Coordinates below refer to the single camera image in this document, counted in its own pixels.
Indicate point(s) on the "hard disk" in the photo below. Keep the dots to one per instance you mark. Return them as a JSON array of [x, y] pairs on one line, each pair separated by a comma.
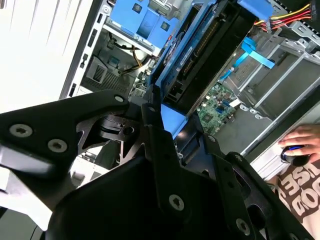
[[190, 57]]

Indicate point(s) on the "person's bare hand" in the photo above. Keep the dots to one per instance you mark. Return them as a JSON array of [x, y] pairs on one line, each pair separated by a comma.
[[305, 137]]

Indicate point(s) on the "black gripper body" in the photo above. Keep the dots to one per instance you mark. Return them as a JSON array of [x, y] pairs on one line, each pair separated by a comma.
[[112, 205]]

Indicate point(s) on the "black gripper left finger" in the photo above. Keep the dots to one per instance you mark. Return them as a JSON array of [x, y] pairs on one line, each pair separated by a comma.
[[50, 120]]

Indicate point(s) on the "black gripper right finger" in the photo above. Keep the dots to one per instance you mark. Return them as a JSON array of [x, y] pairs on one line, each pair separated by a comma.
[[225, 175]]

